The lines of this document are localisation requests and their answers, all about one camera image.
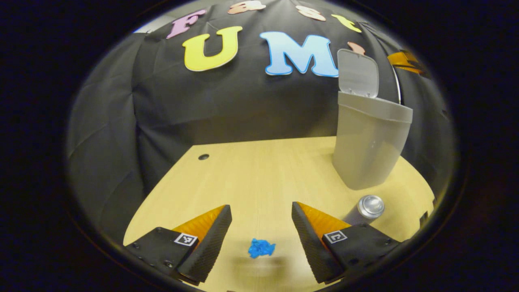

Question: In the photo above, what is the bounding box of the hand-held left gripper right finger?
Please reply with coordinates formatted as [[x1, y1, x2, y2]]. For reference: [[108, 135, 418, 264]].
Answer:
[[291, 201, 402, 284]]

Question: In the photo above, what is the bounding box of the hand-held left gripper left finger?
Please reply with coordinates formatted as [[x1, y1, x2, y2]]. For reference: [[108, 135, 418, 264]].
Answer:
[[124, 204, 233, 284]]

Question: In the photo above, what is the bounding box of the blue paper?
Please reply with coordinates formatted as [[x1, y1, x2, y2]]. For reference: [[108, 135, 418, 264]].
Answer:
[[248, 238, 276, 259]]

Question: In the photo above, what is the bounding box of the silver pop can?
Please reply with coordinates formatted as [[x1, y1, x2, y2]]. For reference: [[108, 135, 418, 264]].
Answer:
[[343, 195, 385, 226]]

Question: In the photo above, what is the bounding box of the white desktop garbage bin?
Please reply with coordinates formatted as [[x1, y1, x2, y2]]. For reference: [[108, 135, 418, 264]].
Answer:
[[332, 49, 413, 190]]

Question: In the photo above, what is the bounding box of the wooden desktop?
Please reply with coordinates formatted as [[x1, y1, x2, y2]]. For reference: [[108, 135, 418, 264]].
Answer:
[[123, 136, 435, 292]]

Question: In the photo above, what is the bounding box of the black backdrop cloth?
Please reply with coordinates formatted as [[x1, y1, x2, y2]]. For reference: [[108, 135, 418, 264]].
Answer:
[[67, 0, 457, 244]]

